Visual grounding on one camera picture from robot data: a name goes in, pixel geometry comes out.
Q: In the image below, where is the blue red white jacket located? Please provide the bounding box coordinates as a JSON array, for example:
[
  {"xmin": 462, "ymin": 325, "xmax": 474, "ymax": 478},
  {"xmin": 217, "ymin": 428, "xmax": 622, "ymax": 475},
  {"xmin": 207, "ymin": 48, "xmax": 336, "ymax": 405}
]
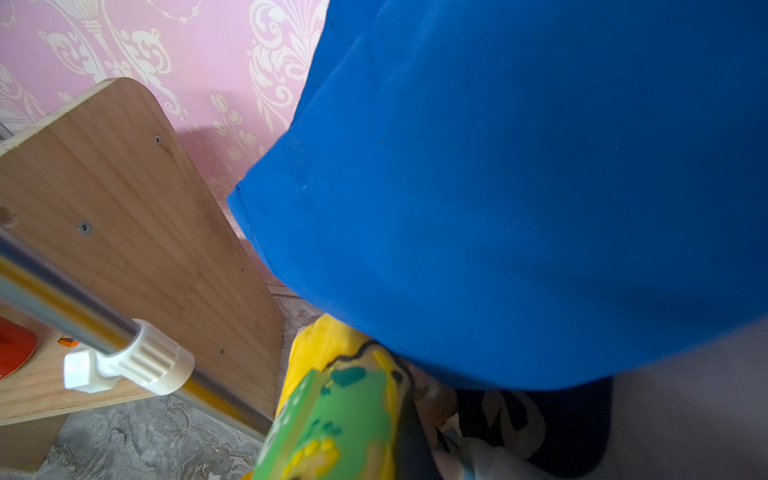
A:
[{"xmin": 226, "ymin": 0, "xmax": 768, "ymax": 480}]

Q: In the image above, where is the wooden two-tier shelf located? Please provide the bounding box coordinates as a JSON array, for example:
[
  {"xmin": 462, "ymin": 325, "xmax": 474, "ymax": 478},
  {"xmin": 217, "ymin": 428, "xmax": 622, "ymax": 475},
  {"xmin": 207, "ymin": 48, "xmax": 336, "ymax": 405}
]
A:
[{"xmin": 1, "ymin": 78, "xmax": 283, "ymax": 472}]

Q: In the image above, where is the red soda can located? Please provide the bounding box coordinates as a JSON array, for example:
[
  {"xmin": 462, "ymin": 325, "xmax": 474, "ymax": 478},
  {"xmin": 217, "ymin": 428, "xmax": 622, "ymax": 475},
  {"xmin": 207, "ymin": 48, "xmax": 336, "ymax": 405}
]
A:
[{"xmin": 0, "ymin": 317, "xmax": 38, "ymax": 379}]

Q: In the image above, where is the yellow dinosaur print jacket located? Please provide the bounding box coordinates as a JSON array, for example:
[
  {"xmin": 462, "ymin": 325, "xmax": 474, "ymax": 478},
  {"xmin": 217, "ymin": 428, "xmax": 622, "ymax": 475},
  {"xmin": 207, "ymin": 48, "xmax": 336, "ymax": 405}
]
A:
[{"xmin": 246, "ymin": 314, "xmax": 475, "ymax": 479}]

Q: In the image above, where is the metal clothes rack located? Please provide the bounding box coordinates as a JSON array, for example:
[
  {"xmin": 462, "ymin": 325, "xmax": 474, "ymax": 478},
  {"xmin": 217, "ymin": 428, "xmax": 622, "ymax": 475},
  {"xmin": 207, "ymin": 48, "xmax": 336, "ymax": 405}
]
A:
[{"xmin": 1, "ymin": 231, "xmax": 272, "ymax": 439}]

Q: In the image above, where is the orange snack bag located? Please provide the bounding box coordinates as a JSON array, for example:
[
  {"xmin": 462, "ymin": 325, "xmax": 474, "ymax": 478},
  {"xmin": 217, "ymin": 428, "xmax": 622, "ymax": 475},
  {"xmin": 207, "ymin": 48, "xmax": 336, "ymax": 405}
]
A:
[{"xmin": 57, "ymin": 336, "xmax": 79, "ymax": 348}]

